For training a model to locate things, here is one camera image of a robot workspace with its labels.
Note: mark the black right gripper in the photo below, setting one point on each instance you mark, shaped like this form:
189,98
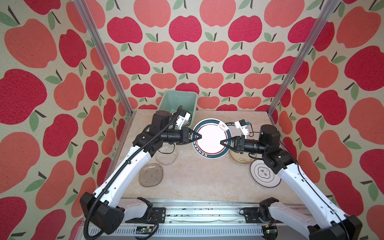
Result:
241,141

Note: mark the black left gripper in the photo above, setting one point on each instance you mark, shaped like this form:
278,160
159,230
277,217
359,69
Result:
185,136

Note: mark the large green red ring plate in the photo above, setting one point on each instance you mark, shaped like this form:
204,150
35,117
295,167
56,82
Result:
212,131

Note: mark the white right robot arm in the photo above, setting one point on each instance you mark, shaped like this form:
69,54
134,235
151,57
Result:
327,221

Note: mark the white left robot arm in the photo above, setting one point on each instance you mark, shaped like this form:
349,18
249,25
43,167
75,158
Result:
101,209

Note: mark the light green plastic bin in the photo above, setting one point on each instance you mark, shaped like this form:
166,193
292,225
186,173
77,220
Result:
172,99

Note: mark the beige speckled ceramic plate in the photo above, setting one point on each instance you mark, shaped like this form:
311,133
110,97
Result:
241,158

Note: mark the white plate black flower outline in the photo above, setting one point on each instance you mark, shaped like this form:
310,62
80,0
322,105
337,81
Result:
263,175

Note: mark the grey glass plate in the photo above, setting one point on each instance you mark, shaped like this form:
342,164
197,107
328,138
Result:
151,175

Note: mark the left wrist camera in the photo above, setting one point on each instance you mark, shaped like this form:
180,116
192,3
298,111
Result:
183,119

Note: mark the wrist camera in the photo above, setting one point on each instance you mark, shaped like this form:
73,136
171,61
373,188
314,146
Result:
183,119
242,125

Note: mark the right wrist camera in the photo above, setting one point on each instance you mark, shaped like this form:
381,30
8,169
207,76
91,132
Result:
242,125

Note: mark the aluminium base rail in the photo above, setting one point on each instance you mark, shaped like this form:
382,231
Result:
202,220

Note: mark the left aluminium frame post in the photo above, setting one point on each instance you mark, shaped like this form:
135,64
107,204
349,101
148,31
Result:
90,24

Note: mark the aluminium frame post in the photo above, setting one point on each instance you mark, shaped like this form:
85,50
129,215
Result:
90,24
319,24

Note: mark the right aluminium frame post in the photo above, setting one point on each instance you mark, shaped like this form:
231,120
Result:
319,24

